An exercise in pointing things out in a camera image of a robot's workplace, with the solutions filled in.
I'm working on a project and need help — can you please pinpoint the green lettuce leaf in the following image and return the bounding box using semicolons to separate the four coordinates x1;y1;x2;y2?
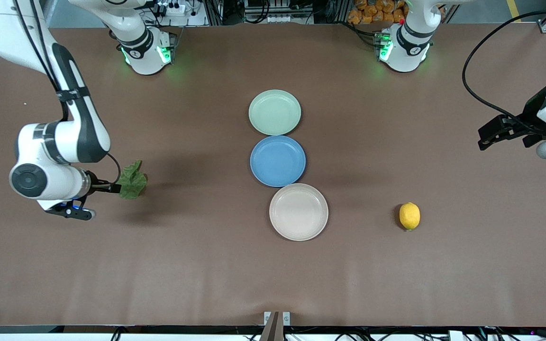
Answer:
116;160;148;200

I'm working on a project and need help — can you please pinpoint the yellow lemon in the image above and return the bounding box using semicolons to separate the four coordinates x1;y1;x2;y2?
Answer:
399;202;421;231

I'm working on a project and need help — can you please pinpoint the blue plate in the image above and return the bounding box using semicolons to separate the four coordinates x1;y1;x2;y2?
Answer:
250;135;307;188

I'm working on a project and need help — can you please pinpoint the bag of orange fruit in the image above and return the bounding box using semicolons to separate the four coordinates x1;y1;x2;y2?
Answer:
347;0;407;25

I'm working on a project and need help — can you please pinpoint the pale green plate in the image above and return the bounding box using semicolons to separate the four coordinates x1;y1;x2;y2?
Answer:
248;90;301;136

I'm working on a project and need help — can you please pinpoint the white power strip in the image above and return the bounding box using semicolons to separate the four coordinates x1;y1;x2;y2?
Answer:
154;0;193;16

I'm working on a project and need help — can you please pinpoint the beige plate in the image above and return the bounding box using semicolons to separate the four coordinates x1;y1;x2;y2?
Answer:
269;183;329;242

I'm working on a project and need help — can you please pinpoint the background equipment rack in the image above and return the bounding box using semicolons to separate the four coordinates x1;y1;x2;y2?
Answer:
244;0;302;24

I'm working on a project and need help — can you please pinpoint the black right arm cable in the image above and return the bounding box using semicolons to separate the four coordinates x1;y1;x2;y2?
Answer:
15;0;122;186

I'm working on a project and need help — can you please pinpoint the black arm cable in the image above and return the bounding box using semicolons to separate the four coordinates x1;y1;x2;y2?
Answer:
15;0;122;186
462;7;546;125

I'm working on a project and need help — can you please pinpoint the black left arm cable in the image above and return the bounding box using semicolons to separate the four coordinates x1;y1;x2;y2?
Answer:
462;7;546;125

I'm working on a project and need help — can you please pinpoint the small metal table bracket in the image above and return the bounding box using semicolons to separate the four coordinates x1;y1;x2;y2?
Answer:
264;311;291;326

